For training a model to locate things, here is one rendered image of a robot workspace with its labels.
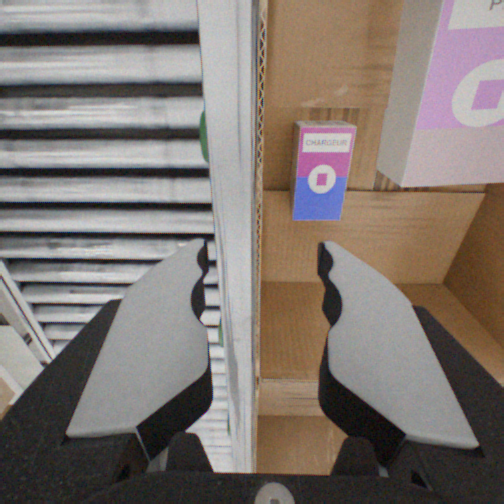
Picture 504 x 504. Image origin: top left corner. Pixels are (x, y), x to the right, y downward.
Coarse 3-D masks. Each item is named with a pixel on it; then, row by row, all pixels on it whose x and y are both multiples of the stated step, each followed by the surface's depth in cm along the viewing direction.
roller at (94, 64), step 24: (0, 48) 39; (24, 48) 39; (48, 48) 38; (72, 48) 38; (96, 48) 38; (120, 48) 38; (144, 48) 38; (168, 48) 38; (192, 48) 38; (0, 72) 39; (24, 72) 39; (48, 72) 39; (72, 72) 39; (96, 72) 39; (120, 72) 39; (144, 72) 39; (168, 72) 39; (192, 72) 39
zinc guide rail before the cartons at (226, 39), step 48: (240, 0) 24; (240, 48) 26; (240, 96) 28; (240, 144) 31; (240, 192) 34; (240, 240) 37; (240, 288) 42; (240, 336) 48; (240, 384) 55; (240, 432) 66
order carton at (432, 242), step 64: (320, 0) 24; (384, 0) 24; (320, 64) 27; (384, 64) 26; (256, 192) 17; (384, 192) 33; (448, 192) 33; (256, 256) 20; (384, 256) 39; (448, 256) 38; (256, 320) 23; (320, 320) 35; (448, 320) 35
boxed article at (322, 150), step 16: (304, 128) 26; (320, 128) 26; (336, 128) 26; (352, 128) 26; (304, 144) 27; (320, 144) 27; (336, 144) 27; (352, 144) 27; (304, 160) 28; (320, 160) 28; (336, 160) 28; (304, 176) 28; (320, 176) 28; (336, 176) 28; (304, 192) 29; (320, 192) 29; (336, 192) 29; (304, 208) 30; (320, 208) 30; (336, 208) 30
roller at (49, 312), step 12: (36, 312) 66; (48, 312) 66; (60, 312) 66; (72, 312) 66; (84, 312) 66; (96, 312) 66; (204, 312) 66; (216, 312) 66; (204, 324) 67; (216, 324) 66
